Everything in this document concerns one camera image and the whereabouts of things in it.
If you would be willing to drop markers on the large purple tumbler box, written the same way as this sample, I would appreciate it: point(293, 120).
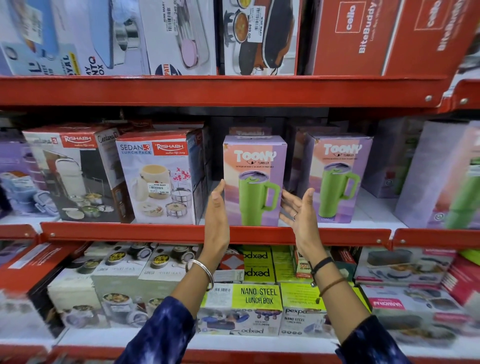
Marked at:
point(423, 176)

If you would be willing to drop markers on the green plastic lid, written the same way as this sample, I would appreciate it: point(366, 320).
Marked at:
point(471, 257)

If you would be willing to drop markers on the plain red box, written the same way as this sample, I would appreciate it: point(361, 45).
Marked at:
point(431, 41)
point(352, 41)

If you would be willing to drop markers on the white lunch pack box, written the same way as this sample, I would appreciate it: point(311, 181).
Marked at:
point(157, 180)

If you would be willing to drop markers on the silver bangle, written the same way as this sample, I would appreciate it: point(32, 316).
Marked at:
point(204, 268)

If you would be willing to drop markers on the person's right hand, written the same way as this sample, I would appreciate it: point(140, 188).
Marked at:
point(305, 228)

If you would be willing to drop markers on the red label lunch carrier box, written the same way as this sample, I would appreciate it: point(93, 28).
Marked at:
point(71, 172)

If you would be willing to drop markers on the white blue lunchbox box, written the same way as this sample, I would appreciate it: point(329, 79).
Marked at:
point(101, 37)

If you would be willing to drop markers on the red grey box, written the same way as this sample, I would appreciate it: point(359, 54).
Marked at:
point(465, 281)

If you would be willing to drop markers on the white steel containers box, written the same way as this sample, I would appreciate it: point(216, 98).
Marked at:
point(135, 285)
point(71, 292)

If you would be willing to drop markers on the white red lunch box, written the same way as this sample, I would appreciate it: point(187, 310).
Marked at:
point(405, 266)

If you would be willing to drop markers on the plain purple box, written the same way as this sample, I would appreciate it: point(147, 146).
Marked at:
point(382, 161)

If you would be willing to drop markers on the red metal shelf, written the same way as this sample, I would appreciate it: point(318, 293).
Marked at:
point(468, 93)
point(423, 238)
point(225, 92)
point(131, 232)
point(18, 232)

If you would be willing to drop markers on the black wrist band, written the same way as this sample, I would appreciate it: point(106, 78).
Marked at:
point(322, 263)

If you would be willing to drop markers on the yellow-green white lunch box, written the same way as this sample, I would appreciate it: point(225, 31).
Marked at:
point(300, 311)
point(240, 307)

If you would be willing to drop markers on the small red label box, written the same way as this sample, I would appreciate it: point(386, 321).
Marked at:
point(302, 264)

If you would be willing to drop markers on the yellow-green flat box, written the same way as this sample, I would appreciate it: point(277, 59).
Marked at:
point(258, 264)

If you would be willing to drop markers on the white box purple lunchbox picture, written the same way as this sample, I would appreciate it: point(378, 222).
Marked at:
point(180, 41)

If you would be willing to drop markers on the person's left hand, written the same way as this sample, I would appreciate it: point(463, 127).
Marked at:
point(215, 228)

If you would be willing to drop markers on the white box red label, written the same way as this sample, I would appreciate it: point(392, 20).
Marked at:
point(416, 315)

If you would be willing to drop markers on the small red white box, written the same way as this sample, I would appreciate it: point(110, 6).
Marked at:
point(230, 264)

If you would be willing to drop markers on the blue lunchbox picture box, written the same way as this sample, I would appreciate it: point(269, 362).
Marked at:
point(33, 33)

